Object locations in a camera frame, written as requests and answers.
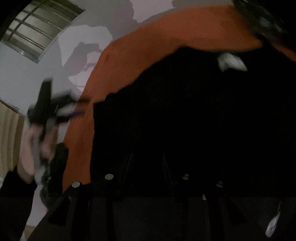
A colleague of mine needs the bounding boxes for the black t-shirt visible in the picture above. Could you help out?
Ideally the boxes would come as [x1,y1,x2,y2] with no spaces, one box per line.
[87,45,296,241]

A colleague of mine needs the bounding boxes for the folded camouflage clothes stack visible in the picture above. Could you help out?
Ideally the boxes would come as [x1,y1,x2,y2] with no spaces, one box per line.
[233,0,295,45]

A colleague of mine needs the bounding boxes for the person's left hand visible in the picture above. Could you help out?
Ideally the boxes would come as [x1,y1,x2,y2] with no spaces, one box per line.
[17,124,59,184]

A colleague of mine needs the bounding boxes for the beige curtain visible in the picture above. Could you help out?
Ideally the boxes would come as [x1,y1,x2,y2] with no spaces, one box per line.
[0,102,25,178]

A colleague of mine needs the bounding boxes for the dark green garment pile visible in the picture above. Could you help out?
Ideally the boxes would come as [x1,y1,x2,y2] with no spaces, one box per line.
[40,143,69,209]

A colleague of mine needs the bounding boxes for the barred window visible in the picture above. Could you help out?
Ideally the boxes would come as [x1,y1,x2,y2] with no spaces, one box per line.
[1,0,85,63]

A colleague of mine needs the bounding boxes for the orange fleece bed blanket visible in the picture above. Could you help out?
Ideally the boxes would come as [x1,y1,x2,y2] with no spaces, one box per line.
[63,6,295,187]

